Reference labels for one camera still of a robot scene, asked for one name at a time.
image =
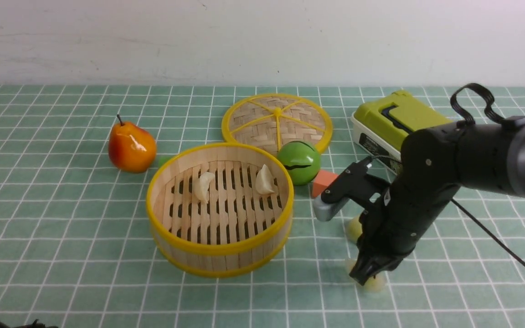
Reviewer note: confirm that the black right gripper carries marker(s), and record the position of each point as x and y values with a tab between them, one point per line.
392	230

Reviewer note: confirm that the pale green dumpling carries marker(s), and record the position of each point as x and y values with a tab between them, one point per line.
353	229
374	284

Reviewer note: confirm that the white dumpling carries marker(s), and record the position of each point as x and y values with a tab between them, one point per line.
201	186
264	183

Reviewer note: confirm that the bamboo steamer lid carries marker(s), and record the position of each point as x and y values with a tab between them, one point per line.
269	121

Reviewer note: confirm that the bamboo steamer tray yellow rim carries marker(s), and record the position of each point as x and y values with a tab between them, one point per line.
238	231

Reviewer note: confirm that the orange foam cube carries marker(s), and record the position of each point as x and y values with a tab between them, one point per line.
321	181

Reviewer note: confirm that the green lidded plastic box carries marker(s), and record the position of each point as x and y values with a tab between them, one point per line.
380	126

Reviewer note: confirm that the green ball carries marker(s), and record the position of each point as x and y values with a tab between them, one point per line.
302	161

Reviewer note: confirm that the orange plastic pear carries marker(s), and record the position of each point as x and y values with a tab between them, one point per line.
131	148

